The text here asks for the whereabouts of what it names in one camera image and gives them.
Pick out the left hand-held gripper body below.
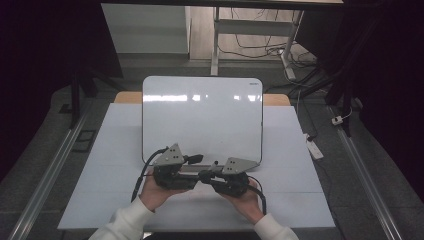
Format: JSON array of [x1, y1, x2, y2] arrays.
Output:
[[152, 142, 199, 192]]

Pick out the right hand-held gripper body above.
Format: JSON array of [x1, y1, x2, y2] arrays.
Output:
[[211, 156, 260, 198]]

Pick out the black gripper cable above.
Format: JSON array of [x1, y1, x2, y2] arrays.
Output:
[[130, 146, 170, 203], [247, 175, 268, 216]]

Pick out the wooden table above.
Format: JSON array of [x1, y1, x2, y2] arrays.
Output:
[[113, 91, 292, 107]]

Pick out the black floor frame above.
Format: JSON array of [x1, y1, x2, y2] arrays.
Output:
[[71, 128, 98, 154]]

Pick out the white cabinet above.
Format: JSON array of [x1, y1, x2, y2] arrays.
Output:
[[101, 3, 192, 55]]

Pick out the white table sheet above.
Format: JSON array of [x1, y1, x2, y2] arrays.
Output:
[[57, 102, 336, 233]]

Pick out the aluminium floor rail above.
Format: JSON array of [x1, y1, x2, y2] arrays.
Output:
[[7, 109, 90, 240], [327, 105, 404, 240]]

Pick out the person's left hand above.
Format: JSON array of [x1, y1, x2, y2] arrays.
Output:
[[138, 170, 192, 213]]

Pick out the black metal stand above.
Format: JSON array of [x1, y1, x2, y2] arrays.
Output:
[[59, 64, 125, 130]]

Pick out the black floor cables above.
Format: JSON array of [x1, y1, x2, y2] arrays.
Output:
[[217, 7, 318, 69]]

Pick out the white desk frame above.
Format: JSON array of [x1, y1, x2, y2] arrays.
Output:
[[210, 6, 305, 81]]

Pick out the white whiteboard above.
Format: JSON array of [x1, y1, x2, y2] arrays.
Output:
[[141, 75, 265, 167]]

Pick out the person's right hand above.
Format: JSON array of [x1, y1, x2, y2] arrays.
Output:
[[217, 177, 266, 225]]

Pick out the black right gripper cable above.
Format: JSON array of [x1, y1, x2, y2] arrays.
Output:
[[247, 175, 268, 216]]

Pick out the white power strip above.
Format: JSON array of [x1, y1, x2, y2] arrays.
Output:
[[302, 132, 325, 161]]

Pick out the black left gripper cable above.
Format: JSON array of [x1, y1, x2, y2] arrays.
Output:
[[130, 146, 170, 203]]

